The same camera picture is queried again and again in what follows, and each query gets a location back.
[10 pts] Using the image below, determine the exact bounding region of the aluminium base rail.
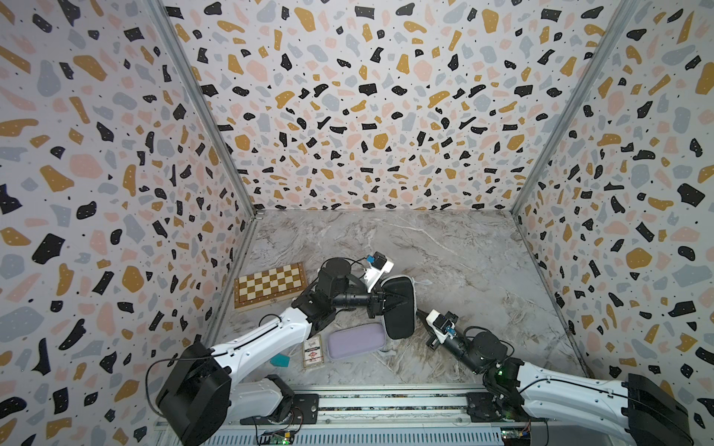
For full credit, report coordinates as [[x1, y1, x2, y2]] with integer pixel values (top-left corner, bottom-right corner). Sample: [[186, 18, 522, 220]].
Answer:
[[204, 384, 621, 445]]

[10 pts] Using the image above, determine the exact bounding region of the wooden chessboard box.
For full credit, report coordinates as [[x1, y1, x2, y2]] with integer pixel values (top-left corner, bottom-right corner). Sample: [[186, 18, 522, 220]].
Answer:
[[234, 262, 308, 310]]

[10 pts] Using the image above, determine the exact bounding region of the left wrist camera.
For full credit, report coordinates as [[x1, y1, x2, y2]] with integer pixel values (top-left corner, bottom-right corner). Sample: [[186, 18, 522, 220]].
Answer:
[[363, 251, 394, 293]]

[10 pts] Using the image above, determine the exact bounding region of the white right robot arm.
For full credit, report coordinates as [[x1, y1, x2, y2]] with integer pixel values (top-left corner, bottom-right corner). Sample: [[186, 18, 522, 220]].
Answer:
[[428, 327, 695, 445]]

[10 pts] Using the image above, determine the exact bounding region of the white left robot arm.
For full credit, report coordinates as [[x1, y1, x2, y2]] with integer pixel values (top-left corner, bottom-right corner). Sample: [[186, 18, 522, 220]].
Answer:
[[155, 253, 415, 445]]

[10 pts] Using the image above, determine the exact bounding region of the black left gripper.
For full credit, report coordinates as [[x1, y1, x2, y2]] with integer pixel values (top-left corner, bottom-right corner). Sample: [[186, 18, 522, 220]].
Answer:
[[330, 279, 408, 321]]

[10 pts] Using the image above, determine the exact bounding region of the playing card box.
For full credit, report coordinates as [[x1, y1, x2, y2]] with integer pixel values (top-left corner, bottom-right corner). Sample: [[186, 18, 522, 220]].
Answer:
[[302, 334, 325, 369]]

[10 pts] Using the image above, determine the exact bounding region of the aluminium corner post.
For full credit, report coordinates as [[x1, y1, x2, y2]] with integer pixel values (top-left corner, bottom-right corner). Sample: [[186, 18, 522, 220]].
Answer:
[[144, 0, 257, 220], [511, 0, 639, 220]]

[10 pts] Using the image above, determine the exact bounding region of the aluminium corner post left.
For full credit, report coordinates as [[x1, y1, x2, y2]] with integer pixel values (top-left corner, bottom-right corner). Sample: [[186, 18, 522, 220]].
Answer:
[[144, 0, 257, 220]]

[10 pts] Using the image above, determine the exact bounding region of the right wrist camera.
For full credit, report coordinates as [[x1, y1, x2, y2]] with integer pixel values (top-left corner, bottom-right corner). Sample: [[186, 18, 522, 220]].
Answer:
[[426, 310, 459, 344]]

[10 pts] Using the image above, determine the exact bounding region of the teal small block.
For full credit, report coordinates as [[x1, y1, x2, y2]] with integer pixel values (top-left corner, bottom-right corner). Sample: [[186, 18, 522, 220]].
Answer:
[[270, 354, 290, 368]]

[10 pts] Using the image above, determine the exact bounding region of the lilac zippered umbrella sleeve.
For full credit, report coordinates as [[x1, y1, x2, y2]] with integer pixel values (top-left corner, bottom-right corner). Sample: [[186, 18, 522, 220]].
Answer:
[[327, 323, 387, 361]]

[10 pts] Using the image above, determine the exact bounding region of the aluminium corner post right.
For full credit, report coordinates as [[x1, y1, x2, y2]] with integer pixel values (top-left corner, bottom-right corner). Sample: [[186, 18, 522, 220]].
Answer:
[[511, 0, 639, 220]]

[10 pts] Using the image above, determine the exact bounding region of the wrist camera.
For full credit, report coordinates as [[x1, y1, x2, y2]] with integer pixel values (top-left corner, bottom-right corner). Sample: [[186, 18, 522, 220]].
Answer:
[[363, 251, 394, 293], [426, 310, 459, 344]]

